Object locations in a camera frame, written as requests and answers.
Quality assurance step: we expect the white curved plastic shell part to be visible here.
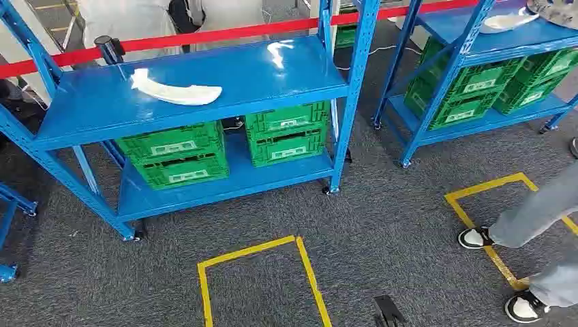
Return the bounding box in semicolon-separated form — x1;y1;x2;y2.
130;67;224;107
478;11;541;35

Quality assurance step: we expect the green plastic crate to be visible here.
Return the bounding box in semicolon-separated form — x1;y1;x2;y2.
404;80;503;131
419;37;526;99
513;47;578;87
492;74;568;116
334;3;359;50
115;120;226;166
244;101;331;140
248;127;328;168
133;151;230;191

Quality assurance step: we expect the red barrier belt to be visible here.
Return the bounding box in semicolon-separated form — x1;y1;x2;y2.
0;0;480;80

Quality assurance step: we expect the yellow floor tape square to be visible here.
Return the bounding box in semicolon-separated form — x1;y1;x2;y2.
444;172;578;292
197;235;333;327

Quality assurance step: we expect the person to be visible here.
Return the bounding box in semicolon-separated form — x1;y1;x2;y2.
185;0;273;48
76;0;183;61

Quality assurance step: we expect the black and white sneaker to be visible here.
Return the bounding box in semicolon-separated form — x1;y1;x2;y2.
457;225;496;251
504;290;552;325

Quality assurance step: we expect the person's leg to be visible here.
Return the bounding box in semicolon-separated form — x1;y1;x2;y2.
488;162;578;249
528;252;578;309

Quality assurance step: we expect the grey speckled object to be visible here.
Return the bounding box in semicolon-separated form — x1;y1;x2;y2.
526;0;578;31

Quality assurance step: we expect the white floor cable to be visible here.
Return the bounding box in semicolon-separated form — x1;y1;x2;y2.
335;44;423;72

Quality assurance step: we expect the black stanchion post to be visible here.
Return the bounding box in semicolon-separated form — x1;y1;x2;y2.
93;35;128;82

